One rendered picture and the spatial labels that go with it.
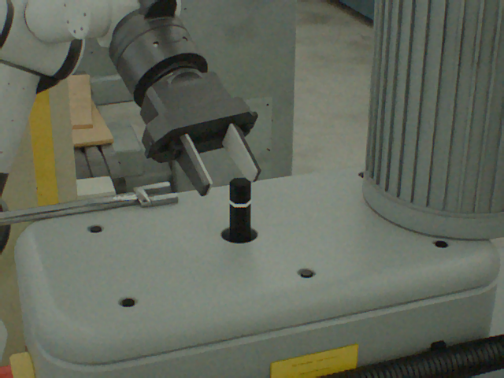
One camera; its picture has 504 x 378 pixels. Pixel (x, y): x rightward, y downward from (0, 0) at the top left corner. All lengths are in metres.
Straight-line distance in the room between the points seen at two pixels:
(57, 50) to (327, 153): 4.63
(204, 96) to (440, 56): 0.25
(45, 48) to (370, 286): 0.59
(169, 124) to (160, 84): 0.05
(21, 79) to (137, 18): 0.33
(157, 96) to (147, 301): 0.22
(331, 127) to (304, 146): 0.39
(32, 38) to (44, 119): 1.45
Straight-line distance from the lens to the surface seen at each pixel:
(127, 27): 0.99
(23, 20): 1.25
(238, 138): 0.94
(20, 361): 0.95
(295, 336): 0.86
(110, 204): 0.99
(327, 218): 0.97
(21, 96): 1.29
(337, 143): 5.97
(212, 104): 0.95
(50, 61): 1.27
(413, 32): 0.89
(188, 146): 0.92
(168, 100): 0.94
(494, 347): 0.95
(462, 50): 0.88
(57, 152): 2.74
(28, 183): 2.77
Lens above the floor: 2.34
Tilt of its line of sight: 26 degrees down
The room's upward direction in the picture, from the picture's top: straight up
